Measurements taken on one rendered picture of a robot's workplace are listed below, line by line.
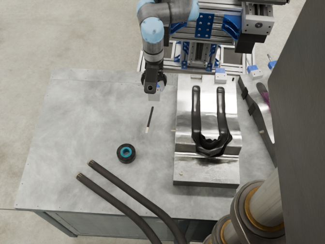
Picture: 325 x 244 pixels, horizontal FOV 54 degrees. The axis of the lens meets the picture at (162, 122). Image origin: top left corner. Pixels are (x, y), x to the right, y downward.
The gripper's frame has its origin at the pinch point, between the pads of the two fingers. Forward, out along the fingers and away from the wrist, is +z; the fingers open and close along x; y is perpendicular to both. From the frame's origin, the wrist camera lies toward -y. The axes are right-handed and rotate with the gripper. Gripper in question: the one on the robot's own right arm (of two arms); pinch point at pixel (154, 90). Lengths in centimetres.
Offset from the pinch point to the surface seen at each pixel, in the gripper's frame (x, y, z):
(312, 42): -17, -61, -96
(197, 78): -18.9, 13.7, 8.5
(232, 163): -33.2, -27.4, 9.0
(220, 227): -21, -61, -34
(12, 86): 118, 62, 95
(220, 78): -28.8, 10.7, 3.3
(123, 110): 14.6, -1.6, 15.0
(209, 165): -23.9, -28.5, 9.0
